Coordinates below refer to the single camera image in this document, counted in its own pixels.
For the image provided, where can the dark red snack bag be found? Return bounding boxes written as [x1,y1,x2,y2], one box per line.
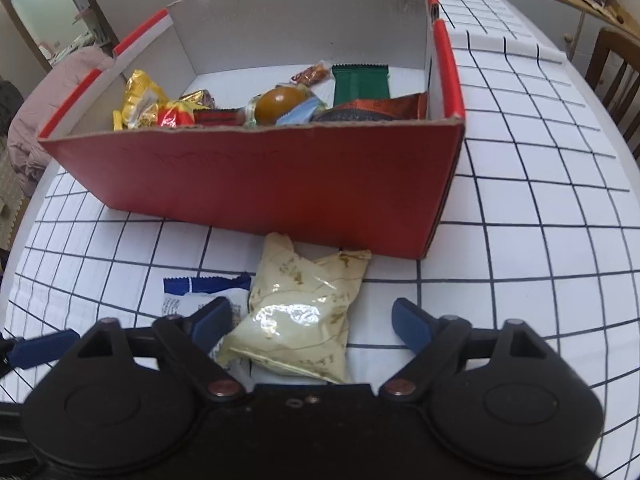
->
[312,92,428,122]

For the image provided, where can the red snack packet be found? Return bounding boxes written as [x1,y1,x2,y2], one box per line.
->
[156,90,215,128]

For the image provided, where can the checkered white tablecloth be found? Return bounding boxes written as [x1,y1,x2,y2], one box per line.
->
[1,0,639,479]

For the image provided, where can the small orange cracker packet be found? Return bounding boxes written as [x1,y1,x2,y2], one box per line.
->
[291,61,332,87]

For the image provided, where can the red cardboard box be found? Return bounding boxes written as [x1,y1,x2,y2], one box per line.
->
[38,0,465,259]

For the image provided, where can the white blue biscuit packet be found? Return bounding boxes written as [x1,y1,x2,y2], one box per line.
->
[162,273,252,382]

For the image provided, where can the green snack bar packet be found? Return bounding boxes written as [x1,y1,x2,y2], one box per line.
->
[332,64,390,106]

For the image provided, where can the yellow chocolate snack packet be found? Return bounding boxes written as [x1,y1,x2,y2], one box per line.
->
[112,70,168,131]

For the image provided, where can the light blue snack packet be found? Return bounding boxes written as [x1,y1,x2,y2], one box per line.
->
[276,96,326,126]

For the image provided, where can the cream patterned snack bag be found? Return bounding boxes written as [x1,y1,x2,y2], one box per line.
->
[216,233,371,384]

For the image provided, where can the braised egg clear packet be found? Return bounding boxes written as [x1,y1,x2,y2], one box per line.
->
[244,86,312,126]

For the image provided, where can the wooden chair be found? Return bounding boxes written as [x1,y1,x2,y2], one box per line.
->
[585,27,639,162]

